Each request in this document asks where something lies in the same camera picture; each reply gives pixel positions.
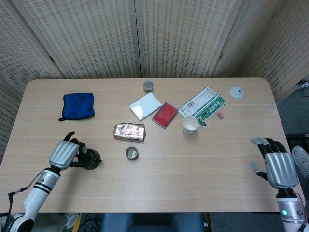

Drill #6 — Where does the white round disc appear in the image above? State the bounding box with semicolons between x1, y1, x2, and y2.
229;86;245;99

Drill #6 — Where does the red patterned foil packet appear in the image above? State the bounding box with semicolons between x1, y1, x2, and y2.
112;122;146;145

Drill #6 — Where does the black teapot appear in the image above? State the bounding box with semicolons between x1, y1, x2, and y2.
77;147;102;171

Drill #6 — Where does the small round metal tin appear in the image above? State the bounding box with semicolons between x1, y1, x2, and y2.
125;146;140;161

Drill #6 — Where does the woven folding screen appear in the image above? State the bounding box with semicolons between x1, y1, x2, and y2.
0;0;309;167

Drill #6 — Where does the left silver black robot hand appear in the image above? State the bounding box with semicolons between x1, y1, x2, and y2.
48;131;87;171

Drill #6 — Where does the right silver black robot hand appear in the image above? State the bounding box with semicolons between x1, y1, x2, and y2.
250;136;299;189

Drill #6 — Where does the white paper cup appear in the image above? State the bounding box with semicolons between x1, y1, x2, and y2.
182;116;200;136

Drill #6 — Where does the grey sneaker under table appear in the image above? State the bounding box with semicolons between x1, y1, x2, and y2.
57;212;80;229

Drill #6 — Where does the red ink pad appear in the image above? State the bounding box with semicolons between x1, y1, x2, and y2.
152;102;179;129

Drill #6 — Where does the green white flattened carton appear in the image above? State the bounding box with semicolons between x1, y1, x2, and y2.
178;86;228;128

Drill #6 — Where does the small clear round jar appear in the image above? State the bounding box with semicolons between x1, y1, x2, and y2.
142;80;155;93

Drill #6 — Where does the blue cloth pouch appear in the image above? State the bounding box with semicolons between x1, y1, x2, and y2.
58;92;96;122

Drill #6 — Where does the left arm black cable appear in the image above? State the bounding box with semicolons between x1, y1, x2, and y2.
6;177;39;218

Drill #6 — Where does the white flat plastic case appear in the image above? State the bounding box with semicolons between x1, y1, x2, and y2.
128;91;163;121

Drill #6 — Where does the blue seat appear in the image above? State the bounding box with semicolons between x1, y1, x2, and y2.
100;212;206;232

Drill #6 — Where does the white sneaker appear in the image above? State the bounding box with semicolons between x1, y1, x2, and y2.
291;145;309;181

